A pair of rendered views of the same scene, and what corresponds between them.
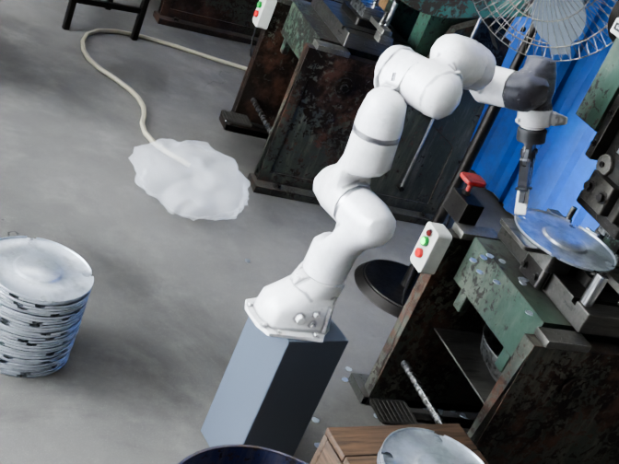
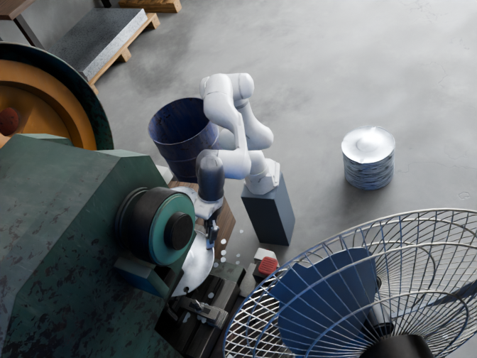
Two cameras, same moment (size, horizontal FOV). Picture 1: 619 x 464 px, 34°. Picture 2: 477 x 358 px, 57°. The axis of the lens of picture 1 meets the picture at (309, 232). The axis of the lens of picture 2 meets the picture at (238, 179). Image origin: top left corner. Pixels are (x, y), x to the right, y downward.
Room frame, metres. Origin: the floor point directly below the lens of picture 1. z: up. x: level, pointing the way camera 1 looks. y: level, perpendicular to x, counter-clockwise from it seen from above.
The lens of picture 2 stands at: (3.57, -0.59, 2.15)
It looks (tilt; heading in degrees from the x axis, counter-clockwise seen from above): 47 degrees down; 163
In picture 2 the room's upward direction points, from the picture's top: 22 degrees counter-clockwise
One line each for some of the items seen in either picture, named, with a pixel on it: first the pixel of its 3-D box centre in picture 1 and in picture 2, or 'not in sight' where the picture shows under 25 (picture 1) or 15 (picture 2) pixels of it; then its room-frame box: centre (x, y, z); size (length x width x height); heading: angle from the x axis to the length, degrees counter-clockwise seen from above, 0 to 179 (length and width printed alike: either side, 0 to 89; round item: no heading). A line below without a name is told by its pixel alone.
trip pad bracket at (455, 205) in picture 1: (456, 222); (270, 281); (2.75, -0.38, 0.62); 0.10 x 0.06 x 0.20; 30
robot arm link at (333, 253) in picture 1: (351, 238); (241, 148); (2.17, -0.10, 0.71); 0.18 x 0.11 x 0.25; 44
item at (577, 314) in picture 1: (581, 278); (171, 302); (2.60, -0.73, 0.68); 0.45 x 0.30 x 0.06; 30
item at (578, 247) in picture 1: (565, 239); (177, 261); (2.54, -0.63, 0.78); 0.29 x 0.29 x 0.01
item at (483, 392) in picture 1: (524, 381); not in sight; (2.61, -0.74, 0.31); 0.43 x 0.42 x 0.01; 30
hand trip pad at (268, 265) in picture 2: (469, 188); (269, 270); (2.77, -0.37, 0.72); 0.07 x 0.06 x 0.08; 120
